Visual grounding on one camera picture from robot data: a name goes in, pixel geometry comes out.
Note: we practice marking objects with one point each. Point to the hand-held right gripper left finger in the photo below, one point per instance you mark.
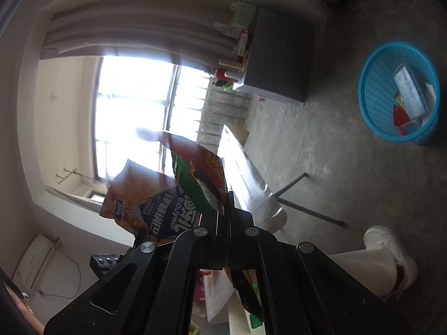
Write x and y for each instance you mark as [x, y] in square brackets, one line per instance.
[213, 230]

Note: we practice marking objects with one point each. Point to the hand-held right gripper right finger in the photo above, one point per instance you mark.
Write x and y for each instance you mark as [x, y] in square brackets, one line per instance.
[241, 230]

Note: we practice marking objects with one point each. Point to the red snack packet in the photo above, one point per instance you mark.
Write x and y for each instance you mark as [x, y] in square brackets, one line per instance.
[213, 167]

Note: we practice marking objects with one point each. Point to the orange snack packet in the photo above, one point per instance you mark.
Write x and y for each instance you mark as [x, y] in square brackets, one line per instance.
[139, 195]

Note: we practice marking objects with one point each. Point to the blue plastic basket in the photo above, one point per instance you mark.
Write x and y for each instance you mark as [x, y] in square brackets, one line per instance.
[370, 76]

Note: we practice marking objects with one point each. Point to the white air conditioner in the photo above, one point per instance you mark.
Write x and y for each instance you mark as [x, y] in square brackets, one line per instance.
[33, 261]

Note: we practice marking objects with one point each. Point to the metal table leg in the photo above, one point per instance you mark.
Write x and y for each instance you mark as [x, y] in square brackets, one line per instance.
[314, 214]

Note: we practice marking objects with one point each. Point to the person's head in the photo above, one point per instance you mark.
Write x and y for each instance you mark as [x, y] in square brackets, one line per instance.
[21, 307]

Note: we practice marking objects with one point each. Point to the metal window grille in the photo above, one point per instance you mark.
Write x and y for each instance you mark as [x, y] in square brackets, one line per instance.
[195, 111]

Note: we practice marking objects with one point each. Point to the person's white trouser leg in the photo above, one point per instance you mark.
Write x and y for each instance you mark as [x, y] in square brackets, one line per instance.
[363, 268]

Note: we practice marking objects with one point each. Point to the green packet on cabinet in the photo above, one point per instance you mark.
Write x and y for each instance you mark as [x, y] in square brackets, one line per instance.
[228, 86]

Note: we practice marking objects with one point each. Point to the person's white shoe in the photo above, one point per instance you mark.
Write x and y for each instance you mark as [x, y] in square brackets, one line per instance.
[387, 244]

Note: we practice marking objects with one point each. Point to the red cup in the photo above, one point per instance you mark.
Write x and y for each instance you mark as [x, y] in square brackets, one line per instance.
[221, 74]

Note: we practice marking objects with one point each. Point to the grey cabinet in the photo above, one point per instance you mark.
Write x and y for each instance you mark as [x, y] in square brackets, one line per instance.
[279, 59]

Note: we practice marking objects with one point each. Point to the grey curtain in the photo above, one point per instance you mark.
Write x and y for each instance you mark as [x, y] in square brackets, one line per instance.
[139, 28]

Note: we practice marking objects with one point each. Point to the pale perforated plastic basket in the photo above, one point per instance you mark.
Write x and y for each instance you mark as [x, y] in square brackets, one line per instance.
[245, 14]

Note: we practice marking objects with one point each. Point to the white paper card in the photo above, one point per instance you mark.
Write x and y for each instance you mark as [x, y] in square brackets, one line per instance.
[410, 90]

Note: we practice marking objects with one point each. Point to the wall coat hooks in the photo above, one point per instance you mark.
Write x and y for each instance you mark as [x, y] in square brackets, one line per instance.
[66, 174]

